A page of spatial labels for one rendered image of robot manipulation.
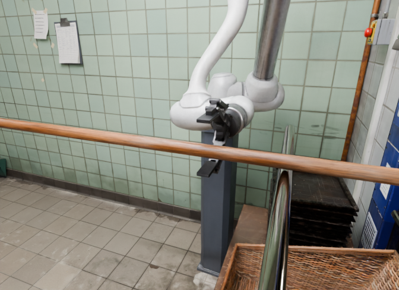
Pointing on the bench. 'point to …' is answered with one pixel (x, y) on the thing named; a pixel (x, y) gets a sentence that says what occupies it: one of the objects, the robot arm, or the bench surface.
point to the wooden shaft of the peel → (217, 152)
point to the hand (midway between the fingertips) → (205, 147)
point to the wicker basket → (229, 280)
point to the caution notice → (385, 189)
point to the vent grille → (369, 233)
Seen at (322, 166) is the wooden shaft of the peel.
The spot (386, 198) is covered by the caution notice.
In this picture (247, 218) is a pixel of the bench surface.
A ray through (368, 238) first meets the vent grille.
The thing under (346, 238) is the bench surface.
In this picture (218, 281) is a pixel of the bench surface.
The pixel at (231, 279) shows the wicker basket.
